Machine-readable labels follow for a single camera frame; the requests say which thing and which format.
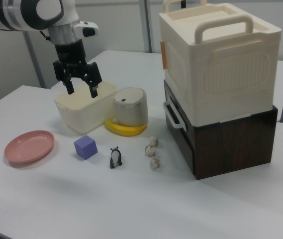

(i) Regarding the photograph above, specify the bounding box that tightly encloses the dark wooden drawer box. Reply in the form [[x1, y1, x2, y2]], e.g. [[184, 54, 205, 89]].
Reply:
[[163, 79, 279, 181]]

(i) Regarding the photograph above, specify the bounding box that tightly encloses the cream storage box with handles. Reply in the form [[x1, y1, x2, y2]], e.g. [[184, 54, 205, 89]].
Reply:
[[159, 0, 282, 126]]

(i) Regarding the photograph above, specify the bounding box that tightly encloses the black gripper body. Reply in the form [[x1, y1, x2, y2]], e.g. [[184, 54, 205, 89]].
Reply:
[[53, 39, 102, 87]]

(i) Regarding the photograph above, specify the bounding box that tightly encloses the small cream lidded trash can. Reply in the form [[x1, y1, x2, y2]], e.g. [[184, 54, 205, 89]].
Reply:
[[111, 87, 149, 128]]

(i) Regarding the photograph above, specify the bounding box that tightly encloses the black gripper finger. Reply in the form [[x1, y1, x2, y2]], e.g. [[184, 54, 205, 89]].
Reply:
[[63, 73, 75, 95], [82, 74, 99, 99]]

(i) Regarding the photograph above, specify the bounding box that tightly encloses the cream open plastic bin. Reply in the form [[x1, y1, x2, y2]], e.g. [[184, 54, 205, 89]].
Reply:
[[54, 81, 119, 136]]

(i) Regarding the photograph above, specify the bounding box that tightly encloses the copper latch strip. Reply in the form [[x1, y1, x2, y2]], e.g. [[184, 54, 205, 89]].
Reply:
[[160, 40, 168, 70]]

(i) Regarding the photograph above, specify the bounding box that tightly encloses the grey metal pole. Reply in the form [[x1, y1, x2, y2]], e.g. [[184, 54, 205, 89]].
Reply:
[[23, 31, 45, 88]]

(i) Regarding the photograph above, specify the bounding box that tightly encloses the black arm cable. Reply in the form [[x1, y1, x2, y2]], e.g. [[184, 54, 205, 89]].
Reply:
[[39, 30, 52, 41]]

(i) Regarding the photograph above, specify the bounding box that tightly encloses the white drawer handle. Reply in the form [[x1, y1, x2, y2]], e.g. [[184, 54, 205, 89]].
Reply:
[[163, 100, 188, 131]]

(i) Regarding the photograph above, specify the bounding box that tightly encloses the pink plate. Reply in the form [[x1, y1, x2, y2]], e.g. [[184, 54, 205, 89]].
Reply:
[[3, 129, 56, 164]]

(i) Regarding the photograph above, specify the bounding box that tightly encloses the yellow banana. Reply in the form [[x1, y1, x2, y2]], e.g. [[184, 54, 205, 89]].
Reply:
[[104, 119, 148, 137]]

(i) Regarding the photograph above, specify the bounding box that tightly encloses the crumpled paper ball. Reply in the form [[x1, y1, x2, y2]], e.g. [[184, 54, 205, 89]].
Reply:
[[149, 156, 162, 172], [144, 144, 157, 157], [148, 135, 159, 148]]

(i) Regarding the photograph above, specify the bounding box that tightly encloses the grey partition frame post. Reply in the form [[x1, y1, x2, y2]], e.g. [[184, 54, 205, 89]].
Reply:
[[143, 0, 155, 53]]

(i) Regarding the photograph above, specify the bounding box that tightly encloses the purple cube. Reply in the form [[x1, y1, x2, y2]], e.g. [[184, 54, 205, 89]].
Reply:
[[73, 134, 98, 161]]

